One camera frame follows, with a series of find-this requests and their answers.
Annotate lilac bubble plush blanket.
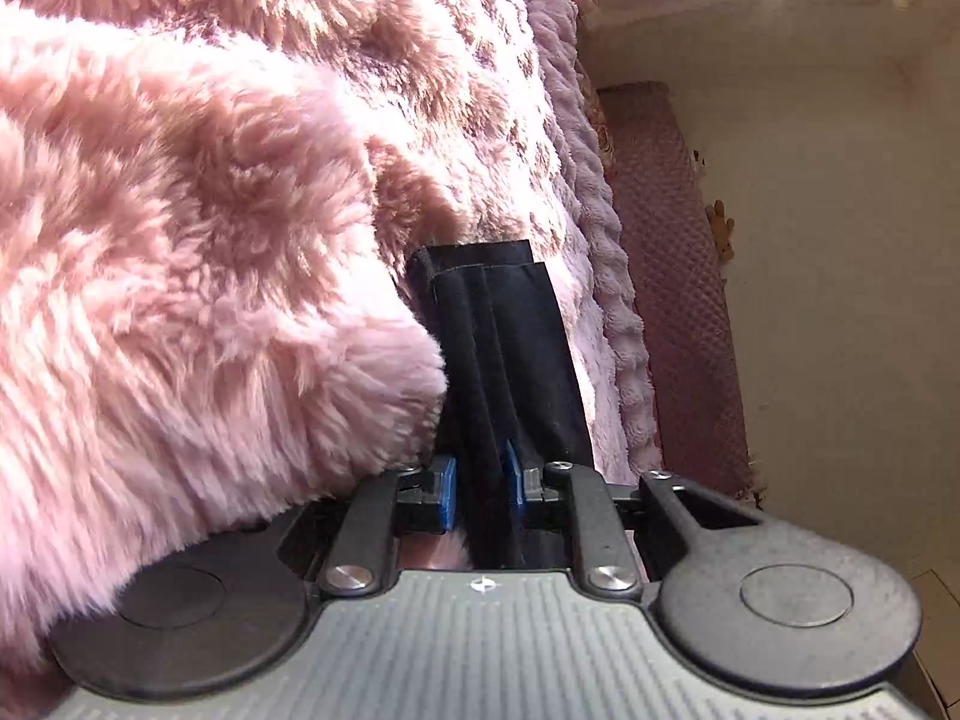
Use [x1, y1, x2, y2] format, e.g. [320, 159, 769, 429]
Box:
[523, 0, 665, 487]

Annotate mauve quilted bed cover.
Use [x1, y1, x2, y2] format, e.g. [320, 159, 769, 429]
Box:
[595, 81, 755, 502]

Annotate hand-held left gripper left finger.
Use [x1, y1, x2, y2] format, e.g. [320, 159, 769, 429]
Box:
[315, 454, 460, 601]

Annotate black pants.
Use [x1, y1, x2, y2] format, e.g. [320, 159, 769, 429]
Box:
[405, 240, 602, 572]

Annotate pink fluffy blanket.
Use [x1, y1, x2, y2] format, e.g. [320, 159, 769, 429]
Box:
[0, 0, 602, 680]

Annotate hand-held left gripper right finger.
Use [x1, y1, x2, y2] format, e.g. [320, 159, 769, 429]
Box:
[502, 439, 767, 595]

